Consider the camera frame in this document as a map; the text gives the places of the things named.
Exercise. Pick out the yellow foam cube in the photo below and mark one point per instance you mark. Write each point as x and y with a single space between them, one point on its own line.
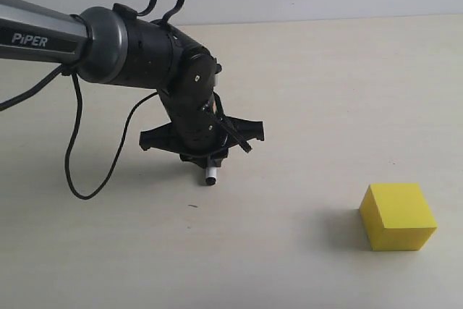
396 217

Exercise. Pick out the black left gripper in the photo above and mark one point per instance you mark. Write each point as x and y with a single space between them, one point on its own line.
201 133

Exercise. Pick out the black and white whiteboard marker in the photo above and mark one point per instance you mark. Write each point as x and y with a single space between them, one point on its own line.
211 175

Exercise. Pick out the black and grey left robot arm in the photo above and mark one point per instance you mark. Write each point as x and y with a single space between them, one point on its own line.
113 47

